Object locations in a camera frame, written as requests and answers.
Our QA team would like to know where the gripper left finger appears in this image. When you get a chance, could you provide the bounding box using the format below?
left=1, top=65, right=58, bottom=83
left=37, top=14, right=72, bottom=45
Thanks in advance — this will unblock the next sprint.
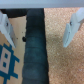
left=0, top=9, right=17, bottom=49

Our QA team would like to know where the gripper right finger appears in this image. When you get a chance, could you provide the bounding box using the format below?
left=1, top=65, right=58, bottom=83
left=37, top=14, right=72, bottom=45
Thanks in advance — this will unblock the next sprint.
left=62, top=9, right=84, bottom=49

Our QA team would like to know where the black drawer handle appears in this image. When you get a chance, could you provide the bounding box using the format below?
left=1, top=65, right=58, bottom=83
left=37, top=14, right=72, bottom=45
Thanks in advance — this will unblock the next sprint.
left=21, top=8, right=52, bottom=84

